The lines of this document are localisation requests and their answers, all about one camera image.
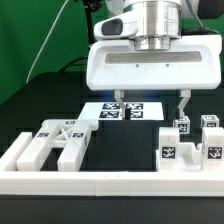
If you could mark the white tagged cube left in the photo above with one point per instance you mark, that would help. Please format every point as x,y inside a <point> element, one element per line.
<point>183,124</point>

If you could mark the white marker base plate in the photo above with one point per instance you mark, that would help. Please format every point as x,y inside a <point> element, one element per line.
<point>112,111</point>

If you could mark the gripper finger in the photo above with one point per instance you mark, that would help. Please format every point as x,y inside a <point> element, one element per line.
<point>125,110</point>
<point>185,96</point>

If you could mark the white tagged cube right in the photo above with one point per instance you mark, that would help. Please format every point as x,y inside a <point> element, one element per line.
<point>209,121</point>

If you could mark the white chair seat piece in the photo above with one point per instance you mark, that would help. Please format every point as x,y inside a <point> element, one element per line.
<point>189,158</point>

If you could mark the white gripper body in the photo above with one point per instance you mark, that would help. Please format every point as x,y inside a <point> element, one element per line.
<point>115,63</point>

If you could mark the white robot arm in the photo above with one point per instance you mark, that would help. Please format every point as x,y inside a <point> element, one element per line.
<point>141,47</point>

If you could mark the white chair back piece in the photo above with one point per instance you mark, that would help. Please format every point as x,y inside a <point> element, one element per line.
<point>71,136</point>

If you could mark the black camera pole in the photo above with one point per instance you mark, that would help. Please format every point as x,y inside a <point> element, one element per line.
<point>90,7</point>

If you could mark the white tagged cube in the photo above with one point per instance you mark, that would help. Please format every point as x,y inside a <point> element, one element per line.
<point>183,124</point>
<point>209,121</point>

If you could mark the white U-shaped frame fence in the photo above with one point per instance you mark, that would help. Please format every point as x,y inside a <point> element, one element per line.
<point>49,181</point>

